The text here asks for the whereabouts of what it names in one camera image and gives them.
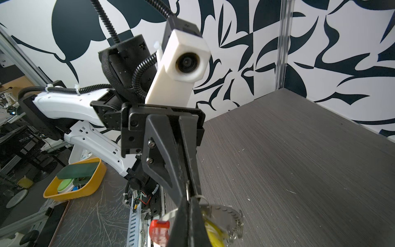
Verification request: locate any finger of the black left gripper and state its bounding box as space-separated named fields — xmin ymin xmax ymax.
xmin=179 ymin=115 xmax=202 ymax=196
xmin=143 ymin=114 xmax=189 ymax=206

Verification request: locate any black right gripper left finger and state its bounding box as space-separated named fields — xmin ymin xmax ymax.
xmin=167 ymin=199 xmax=189 ymax=247

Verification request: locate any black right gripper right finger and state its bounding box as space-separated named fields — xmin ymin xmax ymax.
xmin=188 ymin=197 xmax=212 ymax=247

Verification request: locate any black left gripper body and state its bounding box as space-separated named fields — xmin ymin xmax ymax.
xmin=90 ymin=101 xmax=205 ymax=157

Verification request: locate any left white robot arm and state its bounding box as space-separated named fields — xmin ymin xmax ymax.
xmin=18 ymin=1 xmax=211 ymax=205

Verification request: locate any yellow plastic bin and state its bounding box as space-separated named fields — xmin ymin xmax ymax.
xmin=43 ymin=157 xmax=107 ymax=202

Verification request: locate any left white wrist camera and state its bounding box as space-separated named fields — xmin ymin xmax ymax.
xmin=145 ymin=15 xmax=211 ymax=107

